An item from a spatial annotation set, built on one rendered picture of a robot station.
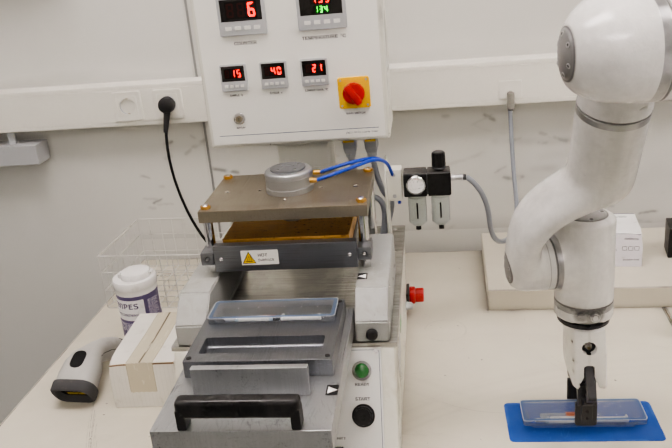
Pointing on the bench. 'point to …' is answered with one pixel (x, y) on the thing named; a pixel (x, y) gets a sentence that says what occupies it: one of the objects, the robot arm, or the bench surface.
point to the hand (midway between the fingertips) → (581, 402)
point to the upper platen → (292, 229)
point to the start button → (363, 416)
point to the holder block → (269, 344)
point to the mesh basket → (155, 258)
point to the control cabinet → (294, 51)
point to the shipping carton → (145, 362)
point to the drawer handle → (238, 407)
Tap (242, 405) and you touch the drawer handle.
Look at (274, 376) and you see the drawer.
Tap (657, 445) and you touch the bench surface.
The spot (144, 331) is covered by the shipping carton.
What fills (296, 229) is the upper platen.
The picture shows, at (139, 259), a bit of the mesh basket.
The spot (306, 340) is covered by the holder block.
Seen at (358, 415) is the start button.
